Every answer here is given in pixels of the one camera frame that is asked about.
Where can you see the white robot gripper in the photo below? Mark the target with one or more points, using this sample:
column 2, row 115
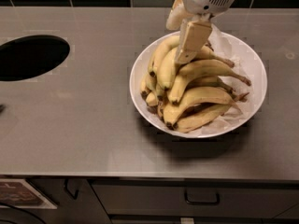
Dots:
column 193, row 33

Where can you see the hidden middle yellow banana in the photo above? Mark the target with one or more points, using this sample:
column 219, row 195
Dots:
column 210, row 82

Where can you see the small left yellow banana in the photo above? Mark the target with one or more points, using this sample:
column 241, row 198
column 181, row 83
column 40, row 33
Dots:
column 151, row 91

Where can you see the white round bowl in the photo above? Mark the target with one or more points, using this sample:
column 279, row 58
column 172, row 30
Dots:
column 247, row 63

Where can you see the white paper liner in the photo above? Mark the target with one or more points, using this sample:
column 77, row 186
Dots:
column 216, row 93

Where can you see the dark oval countertop hole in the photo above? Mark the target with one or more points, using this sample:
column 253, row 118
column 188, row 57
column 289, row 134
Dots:
column 31, row 56

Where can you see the grey drawer front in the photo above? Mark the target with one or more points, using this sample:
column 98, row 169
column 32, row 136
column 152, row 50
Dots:
column 169, row 201

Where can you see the grey cabinet door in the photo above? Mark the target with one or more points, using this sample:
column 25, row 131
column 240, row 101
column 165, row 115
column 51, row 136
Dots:
column 86, row 209

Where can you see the washing machine label panel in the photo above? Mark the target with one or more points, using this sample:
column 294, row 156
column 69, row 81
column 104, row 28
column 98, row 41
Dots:
column 22, row 194

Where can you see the black drawer handle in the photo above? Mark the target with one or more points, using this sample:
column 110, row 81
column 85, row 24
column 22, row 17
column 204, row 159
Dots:
column 201, row 197

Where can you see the black cabinet door handle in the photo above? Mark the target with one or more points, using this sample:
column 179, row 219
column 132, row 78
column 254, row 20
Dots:
column 71, row 188

